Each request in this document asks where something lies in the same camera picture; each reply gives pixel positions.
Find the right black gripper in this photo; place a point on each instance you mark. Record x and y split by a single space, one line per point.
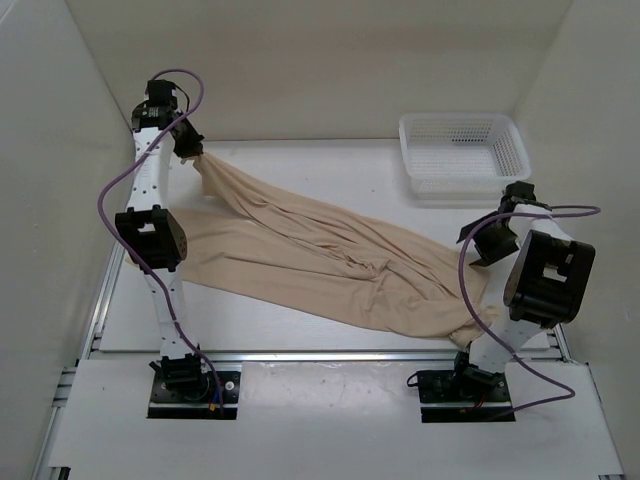
488 253

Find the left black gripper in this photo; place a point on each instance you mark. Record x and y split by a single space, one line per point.
193 147

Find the beige trousers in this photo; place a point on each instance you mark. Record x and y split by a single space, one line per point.
280 247

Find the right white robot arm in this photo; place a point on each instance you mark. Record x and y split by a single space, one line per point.
544 287

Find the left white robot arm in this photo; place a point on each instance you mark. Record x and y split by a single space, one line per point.
155 235

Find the white plastic basket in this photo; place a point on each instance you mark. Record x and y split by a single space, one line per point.
461 156

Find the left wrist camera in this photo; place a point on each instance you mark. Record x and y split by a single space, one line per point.
161 93

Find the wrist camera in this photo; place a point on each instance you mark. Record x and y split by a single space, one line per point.
519 192
161 93

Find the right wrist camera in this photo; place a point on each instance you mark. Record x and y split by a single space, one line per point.
519 192

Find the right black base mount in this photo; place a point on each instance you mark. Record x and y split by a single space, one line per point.
447 398

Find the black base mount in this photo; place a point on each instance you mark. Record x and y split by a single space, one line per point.
447 398
195 399

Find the aluminium frame rail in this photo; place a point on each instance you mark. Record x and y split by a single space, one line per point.
319 400

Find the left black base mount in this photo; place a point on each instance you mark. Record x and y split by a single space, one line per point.
195 399

